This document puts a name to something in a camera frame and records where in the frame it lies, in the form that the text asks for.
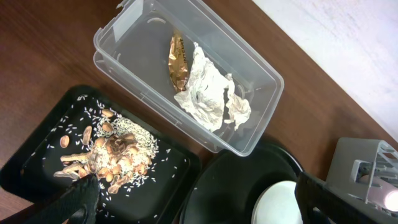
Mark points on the black rectangular tray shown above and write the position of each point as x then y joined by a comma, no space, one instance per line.
156,198

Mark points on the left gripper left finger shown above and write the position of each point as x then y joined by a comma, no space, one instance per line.
75,204

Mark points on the clear plastic bin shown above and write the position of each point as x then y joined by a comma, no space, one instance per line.
133,51

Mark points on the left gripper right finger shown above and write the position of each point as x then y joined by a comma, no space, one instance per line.
320,203

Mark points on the gold snack wrapper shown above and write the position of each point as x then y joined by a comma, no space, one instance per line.
178,67

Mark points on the food scraps pile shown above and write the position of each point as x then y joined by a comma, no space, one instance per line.
121,154

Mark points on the grey plate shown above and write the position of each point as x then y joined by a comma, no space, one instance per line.
277,204

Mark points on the round black tray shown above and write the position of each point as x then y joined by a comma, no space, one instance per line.
227,190

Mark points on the grey dishwasher rack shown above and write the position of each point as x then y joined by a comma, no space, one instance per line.
356,161

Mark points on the white napkin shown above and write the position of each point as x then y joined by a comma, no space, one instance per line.
209,96

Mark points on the pink cup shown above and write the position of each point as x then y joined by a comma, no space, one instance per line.
383,194

